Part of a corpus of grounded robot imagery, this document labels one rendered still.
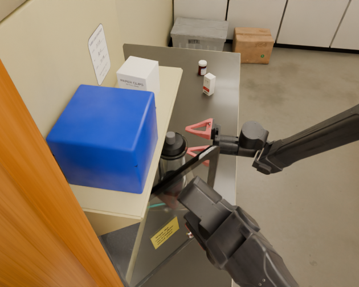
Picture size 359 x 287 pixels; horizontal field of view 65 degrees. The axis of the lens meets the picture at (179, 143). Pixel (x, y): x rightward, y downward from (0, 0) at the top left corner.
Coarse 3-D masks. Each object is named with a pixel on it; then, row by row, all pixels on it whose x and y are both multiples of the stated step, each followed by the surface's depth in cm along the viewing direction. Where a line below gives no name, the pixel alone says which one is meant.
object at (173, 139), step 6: (168, 132) 84; (168, 138) 83; (174, 138) 84; (180, 138) 87; (168, 144) 85; (174, 144) 85; (180, 144) 85; (162, 150) 84; (168, 150) 84; (174, 150) 84; (180, 150) 85
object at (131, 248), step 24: (192, 168) 55; (216, 168) 64; (168, 192) 54; (144, 216) 53; (168, 216) 61; (120, 240) 52; (144, 240) 60; (168, 240) 70; (120, 264) 58; (144, 264) 68
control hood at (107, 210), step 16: (160, 80) 52; (176, 80) 52; (160, 96) 49; (160, 112) 46; (160, 128) 44; (160, 144) 42; (80, 192) 36; (96, 192) 36; (112, 192) 36; (128, 192) 36; (144, 192) 36; (96, 208) 35; (112, 208) 35; (128, 208) 35; (144, 208) 35; (96, 224) 37; (112, 224) 36; (128, 224) 36
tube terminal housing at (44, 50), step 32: (32, 0) 27; (64, 0) 32; (96, 0) 40; (0, 32) 23; (32, 32) 27; (64, 32) 33; (32, 64) 28; (64, 64) 34; (32, 96) 29; (64, 96) 35
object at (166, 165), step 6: (174, 132) 90; (186, 144) 87; (186, 150) 86; (162, 156) 84; (168, 156) 84; (174, 156) 84; (162, 162) 88; (168, 162) 87; (174, 162) 87; (180, 162) 88; (162, 168) 90; (168, 168) 89; (174, 168) 89; (162, 174) 93; (168, 174) 92
